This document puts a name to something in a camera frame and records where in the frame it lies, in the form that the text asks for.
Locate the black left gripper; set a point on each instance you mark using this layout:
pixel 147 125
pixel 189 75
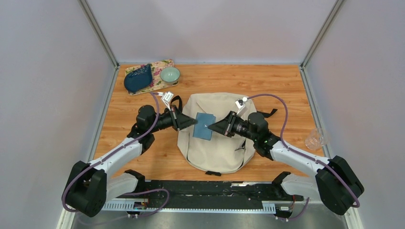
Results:
pixel 181 121

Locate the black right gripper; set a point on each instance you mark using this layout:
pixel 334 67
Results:
pixel 225 126

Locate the small blue wallet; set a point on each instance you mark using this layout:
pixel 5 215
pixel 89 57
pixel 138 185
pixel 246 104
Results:
pixel 201 130

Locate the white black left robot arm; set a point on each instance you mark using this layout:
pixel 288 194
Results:
pixel 90 185

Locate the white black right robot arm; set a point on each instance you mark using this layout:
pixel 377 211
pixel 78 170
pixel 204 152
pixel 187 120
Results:
pixel 330 180

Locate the floral pattern tray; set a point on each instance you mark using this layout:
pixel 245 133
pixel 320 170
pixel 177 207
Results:
pixel 157 83

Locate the light green ceramic bowl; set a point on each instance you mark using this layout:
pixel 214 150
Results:
pixel 170 75

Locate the dark blue leaf-shaped dish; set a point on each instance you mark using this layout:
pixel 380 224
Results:
pixel 138 79

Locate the clear glass cup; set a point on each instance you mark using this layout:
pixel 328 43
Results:
pixel 317 138

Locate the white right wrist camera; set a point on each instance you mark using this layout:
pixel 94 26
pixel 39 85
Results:
pixel 241 105

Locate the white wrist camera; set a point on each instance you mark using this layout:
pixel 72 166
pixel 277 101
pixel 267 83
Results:
pixel 241 105
pixel 166 98

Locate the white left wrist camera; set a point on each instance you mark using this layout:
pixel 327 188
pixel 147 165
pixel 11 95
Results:
pixel 166 98

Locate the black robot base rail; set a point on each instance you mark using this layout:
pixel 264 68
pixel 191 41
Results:
pixel 210 194

